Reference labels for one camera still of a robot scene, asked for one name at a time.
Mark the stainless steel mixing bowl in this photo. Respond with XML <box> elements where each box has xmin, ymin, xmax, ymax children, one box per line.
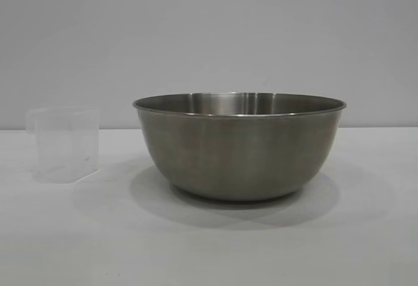
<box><xmin>131</xmin><ymin>91</ymin><xmax>348</xmax><ymax>201</ymax></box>

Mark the clear plastic measuring cup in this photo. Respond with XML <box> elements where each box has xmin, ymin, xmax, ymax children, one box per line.
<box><xmin>27</xmin><ymin>106</ymin><xmax>99</xmax><ymax>183</ymax></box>

